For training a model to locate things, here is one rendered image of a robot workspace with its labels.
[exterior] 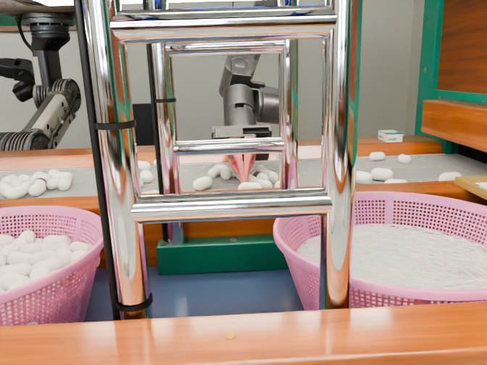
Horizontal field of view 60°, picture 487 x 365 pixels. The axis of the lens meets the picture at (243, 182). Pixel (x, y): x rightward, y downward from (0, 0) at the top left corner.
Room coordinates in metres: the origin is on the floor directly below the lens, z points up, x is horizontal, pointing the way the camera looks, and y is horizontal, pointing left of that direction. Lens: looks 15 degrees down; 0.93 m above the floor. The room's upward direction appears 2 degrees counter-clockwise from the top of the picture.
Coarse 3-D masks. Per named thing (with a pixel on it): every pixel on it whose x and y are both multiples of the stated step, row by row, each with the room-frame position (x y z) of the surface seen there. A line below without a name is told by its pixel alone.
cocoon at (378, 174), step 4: (376, 168) 0.71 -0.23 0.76; (380, 168) 0.70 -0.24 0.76; (384, 168) 0.70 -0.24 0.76; (372, 172) 0.70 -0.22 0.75; (376, 172) 0.70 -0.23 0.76; (380, 172) 0.69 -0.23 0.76; (384, 172) 0.69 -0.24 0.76; (388, 172) 0.69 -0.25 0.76; (392, 172) 0.69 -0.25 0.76; (372, 176) 0.70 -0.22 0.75; (376, 176) 0.70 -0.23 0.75; (380, 176) 0.69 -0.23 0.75; (384, 176) 0.69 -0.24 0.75; (388, 176) 0.69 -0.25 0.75; (392, 176) 0.69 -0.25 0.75; (380, 180) 0.70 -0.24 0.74; (384, 180) 0.69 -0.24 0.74
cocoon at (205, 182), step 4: (196, 180) 0.67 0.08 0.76; (200, 180) 0.67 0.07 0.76; (204, 180) 0.67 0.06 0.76; (208, 180) 0.68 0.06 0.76; (196, 184) 0.67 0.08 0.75; (200, 184) 0.67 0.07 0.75; (204, 184) 0.67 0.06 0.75; (208, 184) 0.68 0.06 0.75; (196, 188) 0.67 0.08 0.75; (200, 188) 0.67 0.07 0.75; (204, 188) 0.67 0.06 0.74
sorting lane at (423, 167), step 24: (192, 168) 0.85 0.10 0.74; (312, 168) 0.81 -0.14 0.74; (360, 168) 0.80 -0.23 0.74; (408, 168) 0.79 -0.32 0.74; (432, 168) 0.78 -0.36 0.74; (456, 168) 0.77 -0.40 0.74; (480, 168) 0.77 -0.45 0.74; (48, 192) 0.70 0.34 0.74; (72, 192) 0.69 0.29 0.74; (96, 192) 0.69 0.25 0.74
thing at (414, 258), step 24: (312, 240) 0.48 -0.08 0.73; (360, 240) 0.46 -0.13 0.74; (384, 240) 0.47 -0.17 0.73; (408, 240) 0.45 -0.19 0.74; (432, 240) 0.47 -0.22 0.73; (456, 240) 0.45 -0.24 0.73; (360, 264) 0.40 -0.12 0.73; (384, 264) 0.40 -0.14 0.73; (408, 264) 0.39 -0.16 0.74; (432, 264) 0.39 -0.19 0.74; (456, 264) 0.38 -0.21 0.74; (480, 264) 0.39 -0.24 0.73; (432, 288) 0.34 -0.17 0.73; (456, 288) 0.34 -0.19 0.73; (480, 288) 0.34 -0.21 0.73
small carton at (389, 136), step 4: (380, 132) 0.98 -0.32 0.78; (384, 132) 0.96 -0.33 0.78; (388, 132) 0.96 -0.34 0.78; (392, 132) 0.96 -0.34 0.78; (396, 132) 0.95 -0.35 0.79; (380, 136) 0.97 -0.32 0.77; (384, 136) 0.95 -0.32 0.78; (388, 136) 0.93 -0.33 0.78; (392, 136) 0.93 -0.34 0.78; (396, 136) 0.93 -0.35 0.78; (400, 136) 0.93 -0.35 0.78; (384, 140) 0.95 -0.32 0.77; (388, 140) 0.93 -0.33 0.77; (392, 140) 0.93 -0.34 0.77; (396, 140) 0.93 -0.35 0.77; (400, 140) 0.93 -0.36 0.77
